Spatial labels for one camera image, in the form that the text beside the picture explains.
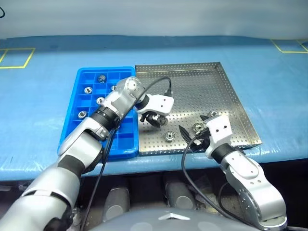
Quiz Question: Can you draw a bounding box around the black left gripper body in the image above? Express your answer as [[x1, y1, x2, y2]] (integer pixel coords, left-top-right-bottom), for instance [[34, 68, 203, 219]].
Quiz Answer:
[[140, 111, 160, 123]]

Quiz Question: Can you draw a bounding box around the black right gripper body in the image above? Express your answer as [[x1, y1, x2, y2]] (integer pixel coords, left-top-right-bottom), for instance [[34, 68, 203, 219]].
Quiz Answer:
[[191, 128, 212, 154]]

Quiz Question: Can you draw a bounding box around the perforated steel tray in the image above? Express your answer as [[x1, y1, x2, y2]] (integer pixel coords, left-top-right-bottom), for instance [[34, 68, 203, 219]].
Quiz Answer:
[[134, 61, 263, 156]]

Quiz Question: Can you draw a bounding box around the blue plastic compartment tray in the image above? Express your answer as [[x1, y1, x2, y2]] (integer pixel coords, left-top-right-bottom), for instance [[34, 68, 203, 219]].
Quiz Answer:
[[57, 66, 140, 159]]

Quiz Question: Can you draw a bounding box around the grey rounded robot leg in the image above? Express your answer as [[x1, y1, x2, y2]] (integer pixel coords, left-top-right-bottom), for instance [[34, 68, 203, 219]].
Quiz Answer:
[[164, 180, 194, 211], [103, 185, 131, 223]]

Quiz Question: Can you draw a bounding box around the grey robot torso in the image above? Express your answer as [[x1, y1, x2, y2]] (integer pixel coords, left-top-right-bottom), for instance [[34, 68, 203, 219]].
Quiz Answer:
[[90, 207, 251, 231]]

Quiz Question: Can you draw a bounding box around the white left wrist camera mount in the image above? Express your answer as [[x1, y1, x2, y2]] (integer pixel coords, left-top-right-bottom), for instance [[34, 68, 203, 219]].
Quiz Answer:
[[136, 94, 175, 116]]

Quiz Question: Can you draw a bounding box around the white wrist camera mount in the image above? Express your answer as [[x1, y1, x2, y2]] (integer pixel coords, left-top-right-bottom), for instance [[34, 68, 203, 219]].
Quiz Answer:
[[136, 94, 175, 116], [205, 115, 233, 148]]

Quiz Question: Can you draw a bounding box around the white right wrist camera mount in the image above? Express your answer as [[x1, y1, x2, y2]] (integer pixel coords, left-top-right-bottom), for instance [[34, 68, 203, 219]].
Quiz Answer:
[[205, 115, 233, 148]]

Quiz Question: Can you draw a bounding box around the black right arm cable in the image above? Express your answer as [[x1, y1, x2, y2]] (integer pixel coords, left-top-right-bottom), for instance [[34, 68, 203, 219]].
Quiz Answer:
[[181, 138, 260, 229]]

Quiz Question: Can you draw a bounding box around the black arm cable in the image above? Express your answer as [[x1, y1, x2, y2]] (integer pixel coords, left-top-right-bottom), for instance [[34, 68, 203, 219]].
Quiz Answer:
[[80, 77, 174, 231], [181, 138, 260, 229]]

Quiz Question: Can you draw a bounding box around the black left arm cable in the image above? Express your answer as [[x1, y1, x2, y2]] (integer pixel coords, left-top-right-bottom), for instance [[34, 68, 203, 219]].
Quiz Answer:
[[80, 77, 174, 231]]

